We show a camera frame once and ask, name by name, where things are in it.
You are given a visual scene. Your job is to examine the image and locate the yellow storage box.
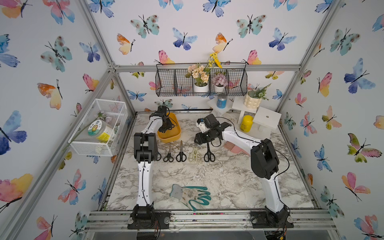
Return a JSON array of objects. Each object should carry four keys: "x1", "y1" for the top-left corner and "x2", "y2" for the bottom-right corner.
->
[{"x1": 158, "y1": 113, "x2": 182, "y2": 144}]

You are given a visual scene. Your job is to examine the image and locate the all-black scissors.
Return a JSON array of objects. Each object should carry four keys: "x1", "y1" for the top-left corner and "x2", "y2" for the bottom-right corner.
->
[{"x1": 204, "y1": 143, "x2": 216, "y2": 163}]

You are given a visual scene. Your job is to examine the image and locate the cream kitchen scissors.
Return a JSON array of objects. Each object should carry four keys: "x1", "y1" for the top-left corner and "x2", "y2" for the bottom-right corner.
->
[{"x1": 189, "y1": 144, "x2": 202, "y2": 163}]

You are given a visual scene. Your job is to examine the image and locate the small black scissors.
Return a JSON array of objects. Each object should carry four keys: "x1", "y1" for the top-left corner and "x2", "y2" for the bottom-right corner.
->
[{"x1": 163, "y1": 144, "x2": 174, "y2": 163}]

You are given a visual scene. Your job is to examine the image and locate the black handled scissors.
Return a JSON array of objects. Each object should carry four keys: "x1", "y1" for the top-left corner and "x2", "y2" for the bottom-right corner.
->
[{"x1": 176, "y1": 141, "x2": 187, "y2": 163}]

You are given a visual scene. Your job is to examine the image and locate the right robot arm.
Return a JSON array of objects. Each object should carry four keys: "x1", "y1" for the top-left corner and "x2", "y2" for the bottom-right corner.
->
[{"x1": 194, "y1": 114, "x2": 294, "y2": 230}]

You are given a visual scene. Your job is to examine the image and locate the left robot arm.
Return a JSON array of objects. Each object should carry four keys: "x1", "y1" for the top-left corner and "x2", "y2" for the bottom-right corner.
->
[{"x1": 128, "y1": 106, "x2": 172, "y2": 231}]

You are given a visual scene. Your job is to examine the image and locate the blue tin can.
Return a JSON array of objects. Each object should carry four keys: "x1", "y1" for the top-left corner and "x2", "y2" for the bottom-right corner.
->
[{"x1": 217, "y1": 93, "x2": 227, "y2": 109}]

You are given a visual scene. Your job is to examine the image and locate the pink brush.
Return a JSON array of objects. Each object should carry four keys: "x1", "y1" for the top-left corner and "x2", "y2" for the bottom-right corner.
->
[{"x1": 224, "y1": 141, "x2": 250, "y2": 156}]

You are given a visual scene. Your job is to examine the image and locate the yellow jar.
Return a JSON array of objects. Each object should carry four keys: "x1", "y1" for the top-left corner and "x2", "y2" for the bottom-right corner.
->
[{"x1": 240, "y1": 115, "x2": 254, "y2": 133}]

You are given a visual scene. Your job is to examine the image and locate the white pot purple flowers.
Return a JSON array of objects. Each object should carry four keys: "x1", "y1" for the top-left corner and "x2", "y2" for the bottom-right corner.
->
[{"x1": 213, "y1": 72, "x2": 229, "y2": 93}]

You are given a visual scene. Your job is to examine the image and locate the cream bubble pot plant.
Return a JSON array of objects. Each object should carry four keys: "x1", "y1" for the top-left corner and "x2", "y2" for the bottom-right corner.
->
[{"x1": 244, "y1": 84, "x2": 271, "y2": 110}]

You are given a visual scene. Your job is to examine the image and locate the white pot beige flowers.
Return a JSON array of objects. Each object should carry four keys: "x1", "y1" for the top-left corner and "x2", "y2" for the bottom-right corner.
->
[{"x1": 186, "y1": 64, "x2": 210, "y2": 93}]

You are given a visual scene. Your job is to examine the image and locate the white stepped display stand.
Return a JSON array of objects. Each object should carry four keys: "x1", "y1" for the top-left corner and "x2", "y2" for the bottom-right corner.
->
[{"x1": 208, "y1": 96, "x2": 281, "y2": 140}]

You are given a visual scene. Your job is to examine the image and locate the green lid jar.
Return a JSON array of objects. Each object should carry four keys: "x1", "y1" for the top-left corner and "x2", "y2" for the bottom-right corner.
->
[{"x1": 88, "y1": 120, "x2": 115, "y2": 143}]

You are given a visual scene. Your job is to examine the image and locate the yellow artificial flower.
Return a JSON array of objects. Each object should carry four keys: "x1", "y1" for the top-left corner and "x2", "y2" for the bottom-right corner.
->
[{"x1": 208, "y1": 52, "x2": 222, "y2": 69}]

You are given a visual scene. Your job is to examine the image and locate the grey teal work glove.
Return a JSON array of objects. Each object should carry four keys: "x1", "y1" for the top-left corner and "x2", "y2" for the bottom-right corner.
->
[{"x1": 170, "y1": 184, "x2": 212, "y2": 212}]

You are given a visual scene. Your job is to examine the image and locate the black wire wall basket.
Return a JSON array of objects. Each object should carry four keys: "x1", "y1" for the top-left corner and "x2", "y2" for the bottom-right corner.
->
[{"x1": 155, "y1": 62, "x2": 248, "y2": 97}]

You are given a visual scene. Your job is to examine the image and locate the clear acrylic wall box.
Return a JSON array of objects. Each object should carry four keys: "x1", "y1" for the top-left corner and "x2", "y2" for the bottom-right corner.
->
[{"x1": 68, "y1": 99, "x2": 128, "y2": 157}]

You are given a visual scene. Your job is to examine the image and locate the aluminium front rail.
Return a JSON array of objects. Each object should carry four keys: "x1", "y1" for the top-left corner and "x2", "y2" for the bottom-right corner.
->
[{"x1": 85, "y1": 209, "x2": 336, "y2": 232}]

